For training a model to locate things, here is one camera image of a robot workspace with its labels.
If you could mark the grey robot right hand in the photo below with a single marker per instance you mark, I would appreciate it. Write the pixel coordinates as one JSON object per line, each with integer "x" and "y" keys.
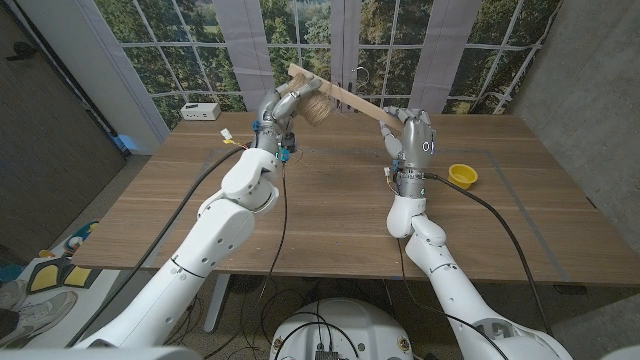
{"x": 417, "y": 142}

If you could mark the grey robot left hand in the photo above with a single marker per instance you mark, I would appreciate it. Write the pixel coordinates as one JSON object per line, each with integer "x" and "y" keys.
{"x": 272, "y": 120}

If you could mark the beige twine spool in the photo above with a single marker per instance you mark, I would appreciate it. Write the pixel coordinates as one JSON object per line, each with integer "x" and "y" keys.
{"x": 317, "y": 110}

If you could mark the wooden hanger with metal clips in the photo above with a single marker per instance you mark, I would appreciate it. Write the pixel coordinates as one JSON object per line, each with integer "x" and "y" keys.
{"x": 350, "y": 97}

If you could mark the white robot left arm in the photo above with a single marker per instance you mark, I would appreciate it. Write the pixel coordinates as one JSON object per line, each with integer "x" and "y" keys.
{"x": 210, "y": 240}

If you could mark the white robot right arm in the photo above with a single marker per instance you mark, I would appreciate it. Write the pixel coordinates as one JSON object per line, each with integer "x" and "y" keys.
{"x": 450, "y": 270}

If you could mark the yellow bowl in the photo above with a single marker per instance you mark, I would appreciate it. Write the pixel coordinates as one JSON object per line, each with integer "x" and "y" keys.
{"x": 462, "y": 175}

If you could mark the forest window printed backdrop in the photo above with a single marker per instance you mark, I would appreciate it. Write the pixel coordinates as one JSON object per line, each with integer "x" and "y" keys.
{"x": 225, "y": 50}

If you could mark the small blue object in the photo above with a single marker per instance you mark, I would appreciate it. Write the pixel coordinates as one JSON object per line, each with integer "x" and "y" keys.
{"x": 126, "y": 142}

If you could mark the black round grille object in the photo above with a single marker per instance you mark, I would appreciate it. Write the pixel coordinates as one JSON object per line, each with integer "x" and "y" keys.
{"x": 245, "y": 284}

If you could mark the white metal table leg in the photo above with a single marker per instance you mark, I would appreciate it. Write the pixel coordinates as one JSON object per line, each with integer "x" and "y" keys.
{"x": 217, "y": 305}

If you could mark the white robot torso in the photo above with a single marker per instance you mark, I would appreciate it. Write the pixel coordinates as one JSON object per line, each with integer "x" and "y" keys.
{"x": 350, "y": 330}

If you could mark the colourful slipper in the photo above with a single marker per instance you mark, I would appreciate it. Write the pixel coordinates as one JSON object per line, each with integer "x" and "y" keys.
{"x": 80, "y": 239}

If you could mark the yellow and black pad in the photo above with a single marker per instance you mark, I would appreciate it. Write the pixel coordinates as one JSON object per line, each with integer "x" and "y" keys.
{"x": 80, "y": 276}
{"x": 45, "y": 277}

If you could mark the grey sneaker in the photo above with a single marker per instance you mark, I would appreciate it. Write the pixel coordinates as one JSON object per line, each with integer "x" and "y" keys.
{"x": 45, "y": 312}

